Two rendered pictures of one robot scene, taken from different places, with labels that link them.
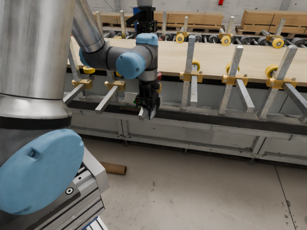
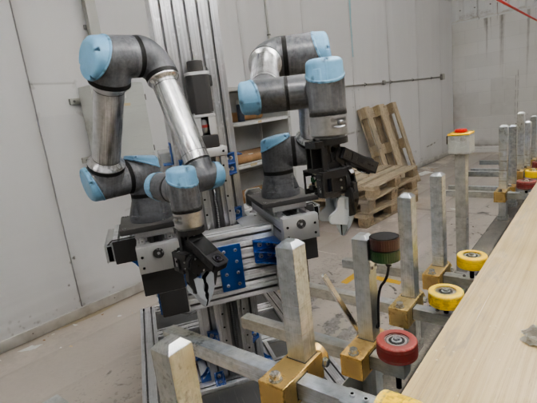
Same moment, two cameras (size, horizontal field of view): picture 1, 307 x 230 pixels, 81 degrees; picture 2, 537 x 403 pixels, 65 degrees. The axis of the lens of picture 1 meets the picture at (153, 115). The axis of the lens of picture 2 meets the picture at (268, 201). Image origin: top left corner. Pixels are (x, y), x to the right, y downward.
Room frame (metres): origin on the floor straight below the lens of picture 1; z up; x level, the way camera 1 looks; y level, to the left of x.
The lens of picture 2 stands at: (1.30, -0.78, 1.39)
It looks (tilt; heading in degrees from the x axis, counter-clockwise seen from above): 13 degrees down; 119
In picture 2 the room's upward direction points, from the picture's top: 7 degrees counter-clockwise
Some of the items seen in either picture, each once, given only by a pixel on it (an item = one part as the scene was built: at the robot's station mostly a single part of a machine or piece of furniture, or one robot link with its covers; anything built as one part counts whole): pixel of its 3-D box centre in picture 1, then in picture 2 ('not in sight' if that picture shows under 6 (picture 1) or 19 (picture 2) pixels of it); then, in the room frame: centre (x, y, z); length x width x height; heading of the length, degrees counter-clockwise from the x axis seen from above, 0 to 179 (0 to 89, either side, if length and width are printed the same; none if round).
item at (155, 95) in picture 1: (147, 92); (192, 249); (0.62, 0.02, 1.05); 0.09 x 0.08 x 0.12; 163
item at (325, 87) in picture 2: not in sight; (325, 87); (1.01, 0.05, 1.41); 0.09 x 0.08 x 0.11; 115
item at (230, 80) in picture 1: (234, 79); not in sight; (0.96, -0.47, 0.95); 0.13 x 0.06 x 0.05; 79
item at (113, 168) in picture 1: (109, 167); not in sight; (1.02, 0.40, 0.04); 0.30 x 0.08 x 0.08; 79
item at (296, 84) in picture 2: not in sight; (313, 90); (0.95, 0.13, 1.41); 0.11 x 0.11 x 0.08; 25
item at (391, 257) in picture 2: not in sight; (384, 253); (1.11, 0.03, 1.07); 0.06 x 0.06 x 0.02
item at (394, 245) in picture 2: not in sight; (384, 241); (1.11, 0.03, 1.10); 0.06 x 0.06 x 0.02
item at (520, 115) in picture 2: not in sight; (520, 154); (1.44, 2.00, 0.94); 0.03 x 0.03 x 0.48; 79
